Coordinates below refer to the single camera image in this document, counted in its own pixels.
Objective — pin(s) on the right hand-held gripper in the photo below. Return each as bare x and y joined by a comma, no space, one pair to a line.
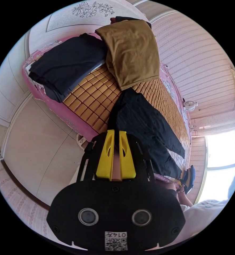
190,177

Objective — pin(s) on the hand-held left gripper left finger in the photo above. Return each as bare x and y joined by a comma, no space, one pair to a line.
105,159

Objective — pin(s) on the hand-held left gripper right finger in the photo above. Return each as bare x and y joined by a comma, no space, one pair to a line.
127,163

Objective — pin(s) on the black pants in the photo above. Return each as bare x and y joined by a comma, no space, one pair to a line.
141,127

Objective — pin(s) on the person's right forearm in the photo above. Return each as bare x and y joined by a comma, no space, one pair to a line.
186,199

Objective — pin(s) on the person's right hand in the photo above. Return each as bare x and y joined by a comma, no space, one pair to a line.
181,188

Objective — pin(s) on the white slipper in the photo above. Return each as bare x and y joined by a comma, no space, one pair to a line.
82,141

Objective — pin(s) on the person's body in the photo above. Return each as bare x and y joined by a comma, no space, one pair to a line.
205,217

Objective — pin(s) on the window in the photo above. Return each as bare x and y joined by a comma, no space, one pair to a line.
221,151

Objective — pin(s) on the bed with woven mat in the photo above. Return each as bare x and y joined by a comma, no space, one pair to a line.
89,95

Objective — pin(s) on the dotted pink curtain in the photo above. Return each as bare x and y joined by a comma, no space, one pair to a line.
217,121

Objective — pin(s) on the small white fan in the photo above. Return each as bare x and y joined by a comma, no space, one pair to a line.
190,105

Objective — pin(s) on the pile of clothes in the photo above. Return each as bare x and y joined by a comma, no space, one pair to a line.
129,51

